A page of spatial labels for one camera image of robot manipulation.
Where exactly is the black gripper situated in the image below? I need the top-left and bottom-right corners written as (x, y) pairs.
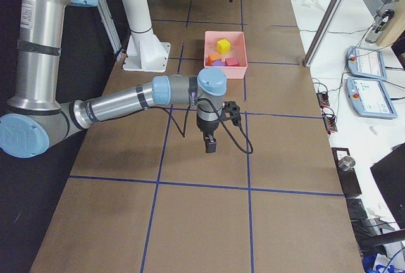
top-left (196, 116), bottom-right (220, 153)

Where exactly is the yellow foam block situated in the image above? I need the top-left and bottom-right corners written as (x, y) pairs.
top-left (216, 39), bottom-right (231, 54)

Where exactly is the orange foam block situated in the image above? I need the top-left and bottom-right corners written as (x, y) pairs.
top-left (208, 52), bottom-right (221, 65)

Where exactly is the pink foam block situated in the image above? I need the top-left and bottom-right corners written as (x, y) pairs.
top-left (225, 57), bottom-right (239, 67)

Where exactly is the purple foam block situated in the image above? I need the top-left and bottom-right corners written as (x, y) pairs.
top-left (211, 60), bottom-right (225, 67)

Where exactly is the pink plastic bin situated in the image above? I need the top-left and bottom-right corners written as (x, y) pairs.
top-left (204, 31), bottom-right (248, 79)

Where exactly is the orange connector box near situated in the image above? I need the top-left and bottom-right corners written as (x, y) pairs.
top-left (322, 111), bottom-right (337, 134)

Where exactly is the orange connector box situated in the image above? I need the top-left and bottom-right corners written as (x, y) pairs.
top-left (316, 91), bottom-right (330, 108)
top-left (322, 111), bottom-right (337, 134)

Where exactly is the orange connector box far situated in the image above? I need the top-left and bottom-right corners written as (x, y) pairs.
top-left (316, 91), bottom-right (330, 108)

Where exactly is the metal cylinder weight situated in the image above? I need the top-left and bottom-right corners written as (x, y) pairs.
top-left (337, 156), bottom-right (356, 172)

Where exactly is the far teach pendant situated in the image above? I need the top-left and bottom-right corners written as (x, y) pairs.
top-left (346, 46), bottom-right (387, 80)

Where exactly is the teach pendant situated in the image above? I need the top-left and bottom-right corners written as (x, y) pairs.
top-left (345, 77), bottom-right (397, 120)
top-left (346, 46), bottom-right (387, 80)

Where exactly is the near teach pendant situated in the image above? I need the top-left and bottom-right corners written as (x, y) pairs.
top-left (345, 77), bottom-right (397, 120)

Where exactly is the black monitor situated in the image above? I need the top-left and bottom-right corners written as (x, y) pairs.
top-left (370, 148), bottom-right (404, 229)

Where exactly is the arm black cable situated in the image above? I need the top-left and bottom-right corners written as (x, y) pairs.
top-left (151, 97), bottom-right (254, 155)

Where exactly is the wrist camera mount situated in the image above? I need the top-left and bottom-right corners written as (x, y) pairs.
top-left (220, 101), bottom-right (241, 127)

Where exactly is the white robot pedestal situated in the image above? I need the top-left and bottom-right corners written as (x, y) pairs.
top-left (122, 0), bottom-right (171, 73)

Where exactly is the aluminium frame post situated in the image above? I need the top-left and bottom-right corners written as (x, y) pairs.
top-left (302, 0), bottom-right (344, 68)

